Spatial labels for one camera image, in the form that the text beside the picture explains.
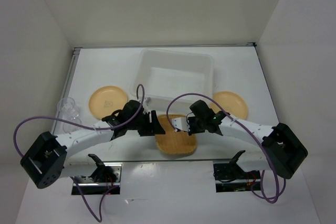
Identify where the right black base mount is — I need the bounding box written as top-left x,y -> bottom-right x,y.
213,151 -> 261,193

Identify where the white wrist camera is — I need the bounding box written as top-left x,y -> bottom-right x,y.
142,97 -> 152,114
172,117 -> 190,132

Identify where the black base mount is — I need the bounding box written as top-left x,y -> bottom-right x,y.
213,151 -> 261,193
71,154 -> 122,195

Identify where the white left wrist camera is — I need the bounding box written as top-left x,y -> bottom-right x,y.
142,97 -> 152,114

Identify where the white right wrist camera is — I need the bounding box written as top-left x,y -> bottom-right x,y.
172,117 -> 190,132

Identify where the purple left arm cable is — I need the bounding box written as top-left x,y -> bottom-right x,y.
13,84 -> 147,222

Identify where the translucent white plastic bin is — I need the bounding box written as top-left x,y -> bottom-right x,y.
130,49 -> 214,111

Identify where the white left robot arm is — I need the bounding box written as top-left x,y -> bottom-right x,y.
20,100 -> 165,189

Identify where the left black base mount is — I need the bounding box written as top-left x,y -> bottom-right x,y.
71,154 -> 122,195

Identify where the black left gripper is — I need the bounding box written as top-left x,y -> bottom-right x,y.
127,110 -> 165,136

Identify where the yellow bear plate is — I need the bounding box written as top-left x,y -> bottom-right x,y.
213,91 -> 248,120
88,86 -> 128,119

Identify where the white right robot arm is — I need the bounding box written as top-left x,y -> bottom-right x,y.
187,100 -> 308,179

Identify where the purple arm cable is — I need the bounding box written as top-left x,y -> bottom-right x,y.
13,84 -> 147,222
166,92 -> 287,204

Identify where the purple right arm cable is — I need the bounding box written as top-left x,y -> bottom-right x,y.
166,92 -> 287,204

